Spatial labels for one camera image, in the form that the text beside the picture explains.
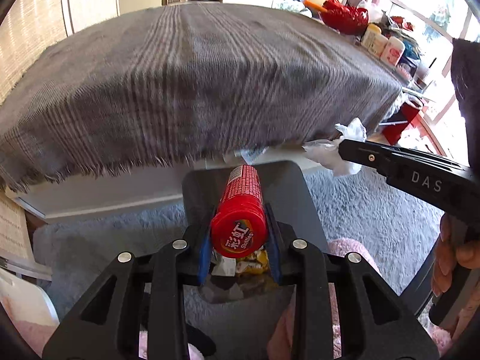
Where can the black trash bin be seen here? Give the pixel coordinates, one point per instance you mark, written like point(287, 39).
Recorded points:
point(290, 214)

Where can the yellow snack bag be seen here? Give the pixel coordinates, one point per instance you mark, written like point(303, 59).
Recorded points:
point(256, 263)

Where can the grey plaid table cloth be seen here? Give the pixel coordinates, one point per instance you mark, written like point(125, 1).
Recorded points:
point(172, 85)

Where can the clear plastic wrap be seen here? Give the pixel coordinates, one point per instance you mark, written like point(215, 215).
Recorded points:
point(326, 152)

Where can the white cream bottle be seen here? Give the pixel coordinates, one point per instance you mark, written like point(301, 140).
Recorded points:
point(378, 44)

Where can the red cylindrical snack can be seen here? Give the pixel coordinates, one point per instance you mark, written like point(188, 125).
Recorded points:
point(239, 226)

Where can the bamboo folding screen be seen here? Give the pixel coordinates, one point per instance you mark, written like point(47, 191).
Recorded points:
point(31, 26)

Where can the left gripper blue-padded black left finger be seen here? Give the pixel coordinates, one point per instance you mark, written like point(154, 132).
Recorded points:
point(140, 293)

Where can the red plastic basket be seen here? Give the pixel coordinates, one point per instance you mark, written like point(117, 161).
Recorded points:
point(345, 19)

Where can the person's right hand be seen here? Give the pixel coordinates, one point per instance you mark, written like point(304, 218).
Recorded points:
point(446, 257)

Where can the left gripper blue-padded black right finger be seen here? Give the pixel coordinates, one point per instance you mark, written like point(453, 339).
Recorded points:
point(341, 304)

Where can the white yellow-cap bottle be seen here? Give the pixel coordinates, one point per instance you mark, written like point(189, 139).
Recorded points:
point(370, 34)

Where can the white pink-label bottle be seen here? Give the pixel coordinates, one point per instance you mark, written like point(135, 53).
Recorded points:
point(392, 52)

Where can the white blue paper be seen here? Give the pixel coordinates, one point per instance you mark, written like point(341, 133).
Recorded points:
point(223, 266)

